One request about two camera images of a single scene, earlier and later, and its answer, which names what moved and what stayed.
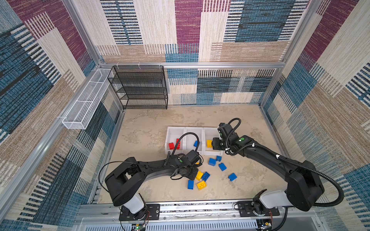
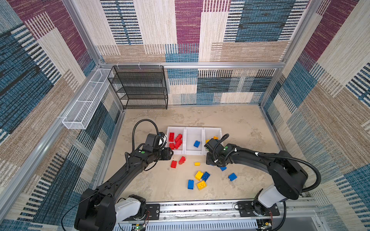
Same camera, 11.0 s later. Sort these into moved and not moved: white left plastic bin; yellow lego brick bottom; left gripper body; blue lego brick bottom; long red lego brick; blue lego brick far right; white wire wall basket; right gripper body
Moved: right gripper body; left gripper body; long red lego brick
Not moved: blue lego brick far right; white left plastic bin; yellow lego brick bottom; blue lego brick bottom; white wire wall basket
